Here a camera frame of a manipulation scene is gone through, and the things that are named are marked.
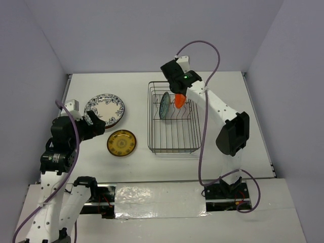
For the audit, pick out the silver foil tape patch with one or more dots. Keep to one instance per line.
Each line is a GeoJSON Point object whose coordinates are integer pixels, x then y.
{"type": "Point", "coordinates": [159, 200]}

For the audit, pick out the wire dish rack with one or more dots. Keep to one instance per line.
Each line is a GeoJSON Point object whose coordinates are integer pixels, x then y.
{"type": "Point", "coordinates": [179, 130]}

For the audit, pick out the orange plate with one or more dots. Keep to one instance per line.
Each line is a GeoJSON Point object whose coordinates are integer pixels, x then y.
{"type": "Point", "coordinates": [179, 101]}

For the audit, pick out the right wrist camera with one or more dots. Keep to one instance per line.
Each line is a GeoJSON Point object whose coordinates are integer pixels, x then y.
{"type": "Point", "coordinates": [183, 62]}

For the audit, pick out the speckled white plate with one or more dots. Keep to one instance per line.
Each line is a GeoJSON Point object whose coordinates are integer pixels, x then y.
{"type": "Point", "coordinates": [100, 103]}

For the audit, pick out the black mounting rail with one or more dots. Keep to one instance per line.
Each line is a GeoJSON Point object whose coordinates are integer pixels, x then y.
{"type": "Point", "coordinates": [103, 204]}

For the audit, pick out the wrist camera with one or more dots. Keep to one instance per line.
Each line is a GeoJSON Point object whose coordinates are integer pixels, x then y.
{"type": "Point", "coordinates": [73, 107]}
{"type": "Point", "coordinates": [183, 62]}

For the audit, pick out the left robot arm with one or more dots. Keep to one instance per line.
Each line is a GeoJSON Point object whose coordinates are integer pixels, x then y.
{"type": "Point", "coordinates": [53, 220]}

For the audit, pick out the yellow brown plate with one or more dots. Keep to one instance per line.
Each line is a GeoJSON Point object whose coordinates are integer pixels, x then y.
{"type": "Point", "coordinates": [121, 143]}

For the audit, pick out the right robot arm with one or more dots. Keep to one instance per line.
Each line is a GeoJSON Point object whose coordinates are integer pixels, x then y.
{"type": "Point", "coordinates": [234, 127]}

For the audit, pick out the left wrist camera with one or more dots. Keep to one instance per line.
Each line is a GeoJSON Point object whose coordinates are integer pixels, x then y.
{"type": "Point", "coordinates": [73, 107]}

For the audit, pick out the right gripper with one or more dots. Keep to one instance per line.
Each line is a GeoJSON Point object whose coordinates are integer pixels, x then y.
{"type": "Point", "coordinates": [186, 71]}

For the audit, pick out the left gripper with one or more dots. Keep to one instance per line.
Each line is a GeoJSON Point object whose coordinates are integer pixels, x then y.
{"type": "Point", "coordinates": [96, 128]}

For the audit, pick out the dark green plate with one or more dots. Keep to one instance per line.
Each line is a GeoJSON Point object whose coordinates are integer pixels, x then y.
{"type": "Point", "coordinates": [113, 115]}

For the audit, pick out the small blue patterned plate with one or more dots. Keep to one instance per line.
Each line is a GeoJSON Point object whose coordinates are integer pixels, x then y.
{"type": "Point", "coordinates": [164, 105]}

